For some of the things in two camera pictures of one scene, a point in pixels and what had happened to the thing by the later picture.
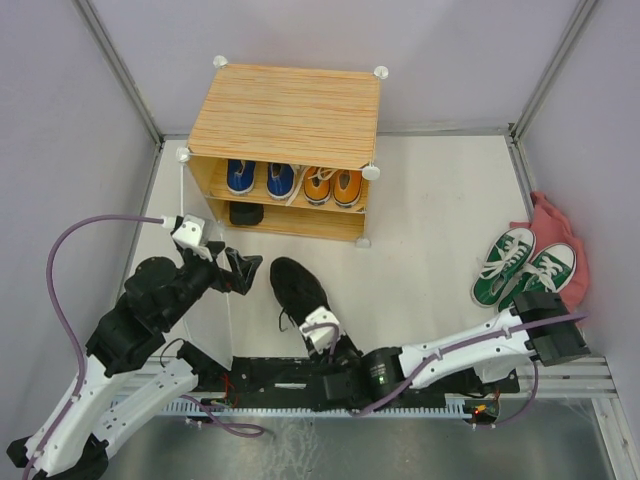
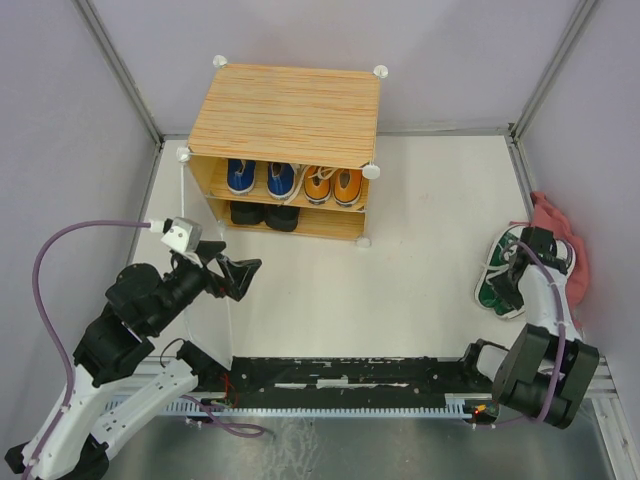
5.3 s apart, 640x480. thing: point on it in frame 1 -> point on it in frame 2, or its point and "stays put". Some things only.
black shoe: x=246 y=213 stays put
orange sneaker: x=317 y=185 stays put
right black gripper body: x=346 y=353 -> x=503 y=285
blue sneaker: x=280 y=180 stays put
